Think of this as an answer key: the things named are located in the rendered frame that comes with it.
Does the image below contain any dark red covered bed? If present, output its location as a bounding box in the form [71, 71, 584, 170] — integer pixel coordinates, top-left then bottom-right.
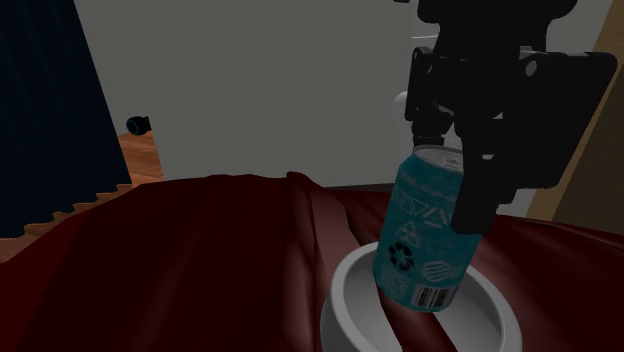
[0, 170, 624, 352]

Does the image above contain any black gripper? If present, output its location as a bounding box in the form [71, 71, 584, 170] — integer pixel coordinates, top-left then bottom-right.
[403, 0, 619, 236]

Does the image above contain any teal drink can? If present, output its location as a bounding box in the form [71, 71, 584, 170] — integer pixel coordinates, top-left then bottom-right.
[372, 144, 484, 314]

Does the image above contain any dark blue curtain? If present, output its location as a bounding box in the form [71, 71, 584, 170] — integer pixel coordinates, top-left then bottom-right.
[0, 0, 134, 240]

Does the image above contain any white door with dark knob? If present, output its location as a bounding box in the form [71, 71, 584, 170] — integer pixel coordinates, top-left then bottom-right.
[72, 0, 614, 219]

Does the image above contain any tan wooden panel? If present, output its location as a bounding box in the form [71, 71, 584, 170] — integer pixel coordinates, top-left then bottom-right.
[525, 0, 624, 236]

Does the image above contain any white bowl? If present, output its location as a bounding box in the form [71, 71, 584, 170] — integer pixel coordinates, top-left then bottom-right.
[319, 241, 523, 352]

